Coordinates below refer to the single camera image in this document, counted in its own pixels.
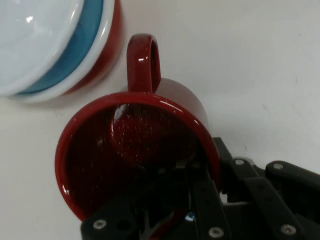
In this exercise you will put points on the red bowl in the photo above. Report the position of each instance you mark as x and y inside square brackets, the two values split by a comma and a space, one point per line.
[112, 37]

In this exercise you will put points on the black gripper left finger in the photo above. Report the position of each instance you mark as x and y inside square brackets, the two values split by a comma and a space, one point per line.
[112, 225]

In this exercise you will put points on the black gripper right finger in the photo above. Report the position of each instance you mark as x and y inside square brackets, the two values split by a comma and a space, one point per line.
[262, 190]

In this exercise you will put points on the red enamel mug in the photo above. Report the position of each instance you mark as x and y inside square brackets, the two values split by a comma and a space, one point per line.
[182, 97]

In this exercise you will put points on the white bowl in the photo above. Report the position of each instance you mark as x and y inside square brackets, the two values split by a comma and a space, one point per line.
[32, 40]

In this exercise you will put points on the blue bowl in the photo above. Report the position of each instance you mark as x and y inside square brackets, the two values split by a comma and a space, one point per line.
[82, 47]

